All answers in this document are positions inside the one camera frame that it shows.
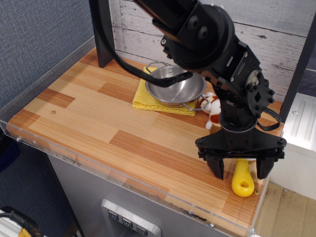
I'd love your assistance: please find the brown white plush dog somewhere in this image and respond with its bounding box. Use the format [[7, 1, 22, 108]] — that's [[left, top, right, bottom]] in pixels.
[[198, 92, 222, 134]]

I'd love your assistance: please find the stainless steel bowl with handles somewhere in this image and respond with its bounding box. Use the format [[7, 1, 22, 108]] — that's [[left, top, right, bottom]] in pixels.
[[146, 61, 209, 111]]

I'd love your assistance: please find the dark right shelf post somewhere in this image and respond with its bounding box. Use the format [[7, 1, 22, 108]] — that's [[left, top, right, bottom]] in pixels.
[[280, 16, 316, 123]]

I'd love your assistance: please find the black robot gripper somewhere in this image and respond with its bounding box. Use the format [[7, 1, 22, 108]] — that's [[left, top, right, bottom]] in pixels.
[[195, 128, 287, 180]]

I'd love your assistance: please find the silver dispenser button panel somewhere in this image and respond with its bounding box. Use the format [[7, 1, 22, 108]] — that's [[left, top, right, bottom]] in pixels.
[[101, 198, 162, 237]]

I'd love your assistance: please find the silver toy fridge cabinet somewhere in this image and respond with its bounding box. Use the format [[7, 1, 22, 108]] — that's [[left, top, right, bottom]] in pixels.
[[49, 156, 249, 237]]

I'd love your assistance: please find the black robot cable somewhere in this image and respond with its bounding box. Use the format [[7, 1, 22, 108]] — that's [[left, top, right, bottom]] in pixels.
[[93, 0, 195, 88]]

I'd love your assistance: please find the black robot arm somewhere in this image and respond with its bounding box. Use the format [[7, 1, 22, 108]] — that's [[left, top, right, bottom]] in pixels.
[[137, 0, 286, 179]]

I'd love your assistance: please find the dark left shelf post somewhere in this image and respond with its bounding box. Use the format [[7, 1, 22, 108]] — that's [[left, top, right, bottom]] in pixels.
[[89, 0, 115, 68]]

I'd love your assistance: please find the dark shelf post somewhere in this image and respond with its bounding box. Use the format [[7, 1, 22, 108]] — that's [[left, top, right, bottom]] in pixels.
[[280, 16, 316, 123], [89, 0, 115, 68]]

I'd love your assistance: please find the yellow folded cloth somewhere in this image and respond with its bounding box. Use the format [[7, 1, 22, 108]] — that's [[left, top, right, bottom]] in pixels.
[[132, 79, 197, 116]]

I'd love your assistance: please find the white ridged side counter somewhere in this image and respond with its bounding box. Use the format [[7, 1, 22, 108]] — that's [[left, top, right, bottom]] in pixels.
[[270, 93, 316, 199]]

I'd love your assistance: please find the yellow handled white toy knife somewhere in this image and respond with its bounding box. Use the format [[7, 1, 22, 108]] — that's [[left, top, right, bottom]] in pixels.
[[232, 158, 254, 198]]

